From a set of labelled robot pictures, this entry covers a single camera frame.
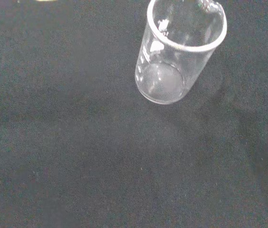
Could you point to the black bench cloth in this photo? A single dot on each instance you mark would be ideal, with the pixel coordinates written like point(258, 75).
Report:
point(77, 142)

